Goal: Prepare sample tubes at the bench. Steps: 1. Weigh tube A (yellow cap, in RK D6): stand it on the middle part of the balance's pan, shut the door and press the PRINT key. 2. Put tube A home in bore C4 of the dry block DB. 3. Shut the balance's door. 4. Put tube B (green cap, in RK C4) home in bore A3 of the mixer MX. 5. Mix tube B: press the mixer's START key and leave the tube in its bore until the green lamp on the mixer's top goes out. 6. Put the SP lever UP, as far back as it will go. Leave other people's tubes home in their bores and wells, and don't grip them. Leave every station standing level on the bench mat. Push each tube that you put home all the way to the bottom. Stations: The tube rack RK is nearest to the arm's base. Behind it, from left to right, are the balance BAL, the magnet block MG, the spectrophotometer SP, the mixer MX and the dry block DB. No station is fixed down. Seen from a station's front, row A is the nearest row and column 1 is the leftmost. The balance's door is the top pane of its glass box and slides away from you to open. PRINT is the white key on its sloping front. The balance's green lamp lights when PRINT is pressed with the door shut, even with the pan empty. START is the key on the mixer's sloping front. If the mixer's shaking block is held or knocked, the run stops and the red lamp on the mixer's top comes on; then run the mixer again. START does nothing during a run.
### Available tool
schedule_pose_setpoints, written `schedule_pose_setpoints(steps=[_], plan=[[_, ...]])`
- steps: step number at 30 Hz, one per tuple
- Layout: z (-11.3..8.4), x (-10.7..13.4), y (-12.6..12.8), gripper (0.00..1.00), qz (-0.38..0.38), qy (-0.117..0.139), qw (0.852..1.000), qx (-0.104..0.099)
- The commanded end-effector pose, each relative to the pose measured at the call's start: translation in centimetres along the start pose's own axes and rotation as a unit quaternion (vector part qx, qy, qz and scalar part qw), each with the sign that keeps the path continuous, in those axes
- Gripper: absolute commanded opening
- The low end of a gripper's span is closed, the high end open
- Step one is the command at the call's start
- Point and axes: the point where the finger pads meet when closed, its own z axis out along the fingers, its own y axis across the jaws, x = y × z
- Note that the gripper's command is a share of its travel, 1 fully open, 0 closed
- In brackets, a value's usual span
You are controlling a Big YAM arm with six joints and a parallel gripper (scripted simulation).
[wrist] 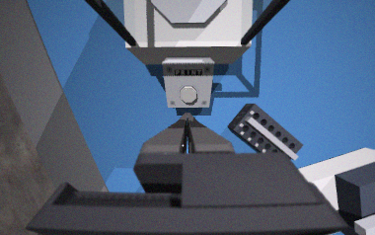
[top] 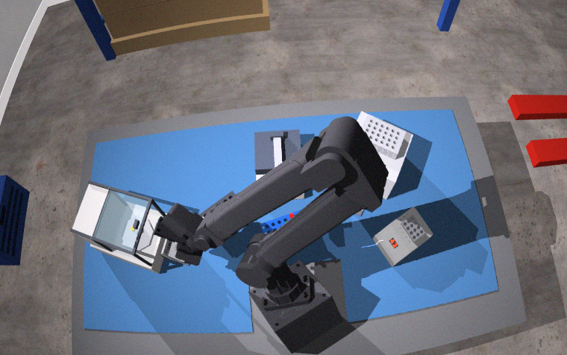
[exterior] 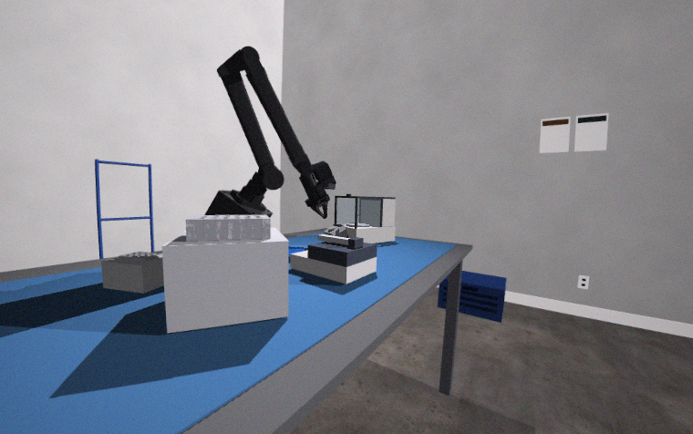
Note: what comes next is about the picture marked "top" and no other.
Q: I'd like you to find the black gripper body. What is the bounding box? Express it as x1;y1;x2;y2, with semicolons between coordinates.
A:
175;237;203;266

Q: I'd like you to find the blue bench mat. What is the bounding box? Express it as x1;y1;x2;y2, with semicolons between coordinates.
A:
84;110;498;333

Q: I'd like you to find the blue tube rack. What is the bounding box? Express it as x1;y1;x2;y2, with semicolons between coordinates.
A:
260;210;301;234

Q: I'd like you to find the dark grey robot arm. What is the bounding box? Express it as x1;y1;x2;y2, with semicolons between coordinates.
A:
154;116;389;311

